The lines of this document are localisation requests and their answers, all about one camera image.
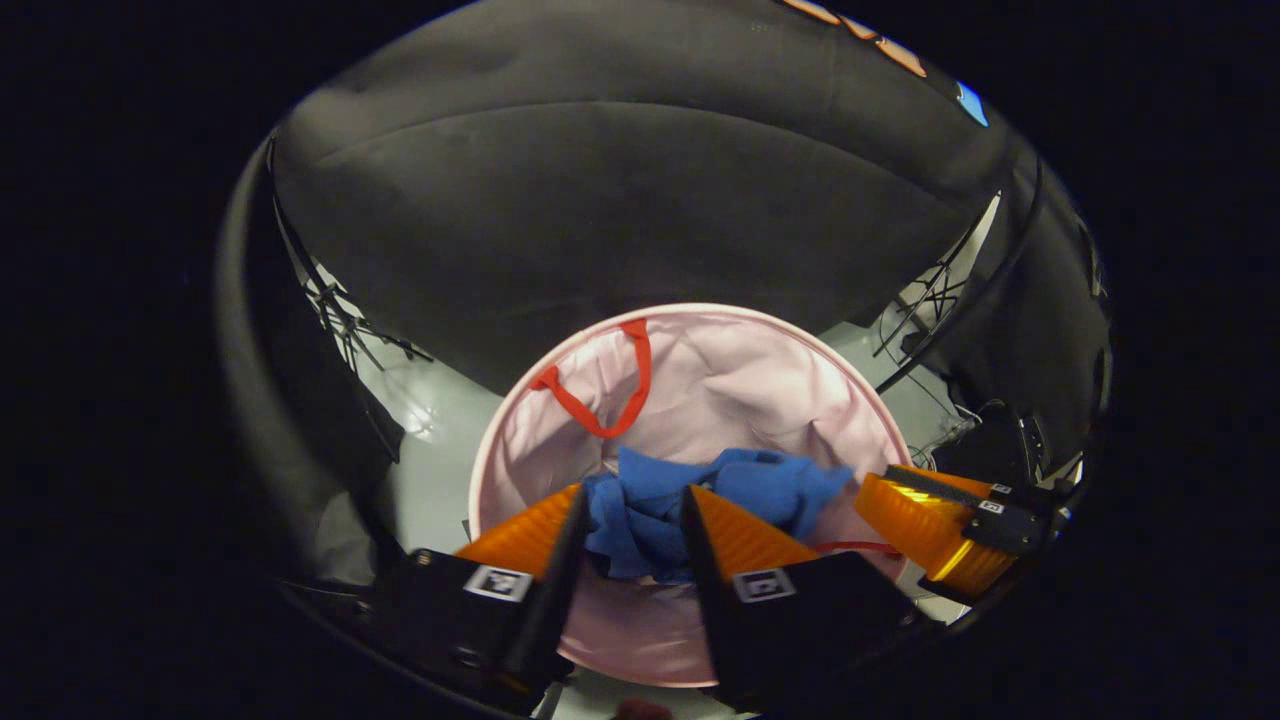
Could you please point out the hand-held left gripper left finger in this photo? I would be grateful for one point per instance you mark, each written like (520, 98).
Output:
(555, 590)

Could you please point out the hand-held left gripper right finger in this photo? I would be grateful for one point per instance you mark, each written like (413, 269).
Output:
(705, 590)

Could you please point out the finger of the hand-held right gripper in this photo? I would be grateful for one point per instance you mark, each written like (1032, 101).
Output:
(950, 483)
(920, 525)

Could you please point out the pink laundry hamper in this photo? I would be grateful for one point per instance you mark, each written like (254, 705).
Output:
(740, 390)

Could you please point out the black tripod stand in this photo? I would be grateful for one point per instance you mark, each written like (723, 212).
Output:
(345, 325)
(925, 290)

